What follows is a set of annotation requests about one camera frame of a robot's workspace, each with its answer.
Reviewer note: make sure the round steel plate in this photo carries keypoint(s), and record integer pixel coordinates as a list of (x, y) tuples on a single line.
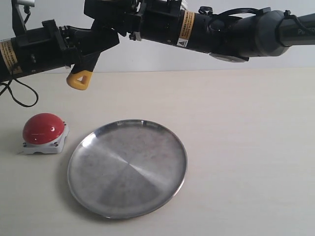
[(127, 168)]

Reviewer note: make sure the yellow black claw hammer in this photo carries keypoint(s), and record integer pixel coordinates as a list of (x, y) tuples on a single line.
[(79, 81)]

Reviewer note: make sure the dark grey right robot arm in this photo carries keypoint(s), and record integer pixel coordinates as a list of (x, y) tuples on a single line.
[(235, 35)]

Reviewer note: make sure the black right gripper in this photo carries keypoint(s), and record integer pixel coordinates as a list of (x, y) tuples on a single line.
[(153, 20)]

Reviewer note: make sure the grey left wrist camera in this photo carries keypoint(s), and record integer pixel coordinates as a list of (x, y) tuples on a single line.
[(30, 3)]

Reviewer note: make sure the red dome push button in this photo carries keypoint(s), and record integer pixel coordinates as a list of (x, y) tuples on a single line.
[(44, 133)]

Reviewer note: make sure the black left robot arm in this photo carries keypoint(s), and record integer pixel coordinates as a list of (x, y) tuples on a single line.
[(8, 61)]

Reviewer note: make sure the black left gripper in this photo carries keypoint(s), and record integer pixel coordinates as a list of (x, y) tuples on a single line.
[(43, 49)]

